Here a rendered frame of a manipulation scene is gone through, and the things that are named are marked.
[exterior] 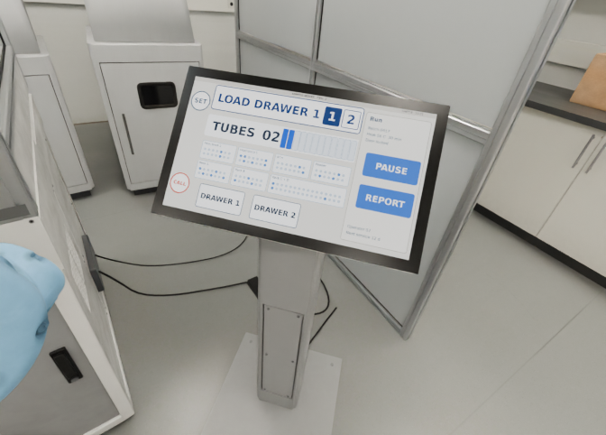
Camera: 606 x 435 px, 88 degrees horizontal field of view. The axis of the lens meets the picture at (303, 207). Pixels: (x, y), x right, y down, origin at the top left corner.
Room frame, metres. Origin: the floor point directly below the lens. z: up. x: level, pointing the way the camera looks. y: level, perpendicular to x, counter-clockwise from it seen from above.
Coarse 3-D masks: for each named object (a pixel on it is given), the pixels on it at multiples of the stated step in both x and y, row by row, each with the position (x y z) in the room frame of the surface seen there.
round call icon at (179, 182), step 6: (174, 174) 0.53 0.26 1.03; (180, 174) 0.53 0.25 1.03; (186, 174) 0.53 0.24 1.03; (192, 174) 0.53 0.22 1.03; (174, 180) 0.52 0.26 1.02; (180, 180) 0.52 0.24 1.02; (186, 180) 0.52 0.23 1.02; (168, 186) 0.51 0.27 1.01; (174, 186) 0.51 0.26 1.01; (180, 186) 0.51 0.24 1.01; (186, 186) 0.51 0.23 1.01; (174, 192) 0.51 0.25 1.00; (180, 192) 0.50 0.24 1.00; (186, 192) 0.50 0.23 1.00
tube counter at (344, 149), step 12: (264, 132) 0.57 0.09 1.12; (276, 132) 0.57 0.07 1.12; (288, 132) 0.57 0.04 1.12; (300, 132) 0.57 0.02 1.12; (312, 132) 0.57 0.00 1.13; (264, 144) 0.56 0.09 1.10; (276, 144) 0.56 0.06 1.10; (288, 144) 0.56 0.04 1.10; (300, 144) 0.55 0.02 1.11; (312, 144) 0.55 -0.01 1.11; (324, 144) 0.55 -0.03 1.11; (336, 144) 0.55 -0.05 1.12; (348, 144) 0.55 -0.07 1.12; (324, 156) 0.54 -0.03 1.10; (336, 156) 0.54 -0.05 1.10; (348, 156) 0.53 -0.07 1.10
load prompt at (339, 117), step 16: (224, 96) 0.63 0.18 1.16; (240, 96) 0.63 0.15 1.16; (256, 96) 0.62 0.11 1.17; (272, 96) 0.62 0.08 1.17; (288, 96) 0.62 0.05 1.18; (240, 112) 0.60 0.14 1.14; (256, 112) 0.60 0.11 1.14; (272, 112) 0.60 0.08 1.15; (288, 112) 0.60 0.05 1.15; (304, 112) 0.60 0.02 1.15; (320, 112) 0.59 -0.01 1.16; (336, 112) 0.59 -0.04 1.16; (352, 112) 0.59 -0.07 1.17; (336, 128) 0.57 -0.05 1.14; (352, 128) 0.57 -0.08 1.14
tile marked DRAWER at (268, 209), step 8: (256, 200) 0.49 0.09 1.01; (264, 200) 0.49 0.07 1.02; (272, 200) 0.49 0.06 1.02; (280, 200) 0.49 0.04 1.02; (256, 208) 0.48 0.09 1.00; (264, 208) 0.48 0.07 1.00; (272, 208) 0.48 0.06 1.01; (280, 208) 0.48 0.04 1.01; (288, 208) 0.48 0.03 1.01; (296, 208) 0.47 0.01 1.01; (248, 216) 0.47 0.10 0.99; (256, 216) 0.47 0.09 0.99; (264, 216) 0.47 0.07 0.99; (272, 216) 0.47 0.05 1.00; (280, 216) 0.47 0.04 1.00; (288, 216) 0.47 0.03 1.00; (296, 216) 0.47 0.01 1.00; (280, 224) 0.46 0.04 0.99; (288, 224) 0.46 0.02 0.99; (296, 224) 0.46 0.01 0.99
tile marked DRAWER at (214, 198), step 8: (200, 184) 0.51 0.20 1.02; (208, 184) 0.51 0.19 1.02; (200, 192) 0.50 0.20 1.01; (208, 192) 0.50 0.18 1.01; (216, 192) 0.50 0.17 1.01; (224, 192) 0.50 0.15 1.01; (232, 192) 0.50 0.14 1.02; (240, 192) 0.50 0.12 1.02; (200, 200) 0.49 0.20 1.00; (208, 200) 0.49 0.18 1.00; (216, 200) 0.49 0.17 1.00; (224, 200) 0.49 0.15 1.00; (232, 200) 0.49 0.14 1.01; (240, 200) 0.49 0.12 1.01; (208, 208) 0.48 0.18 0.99; (216, 208) 0.48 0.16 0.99; (224, 208) 0.48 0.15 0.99; (232, 208) 0.48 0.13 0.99; (240, 208) 0.48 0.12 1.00; (240, 216) 0.47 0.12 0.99
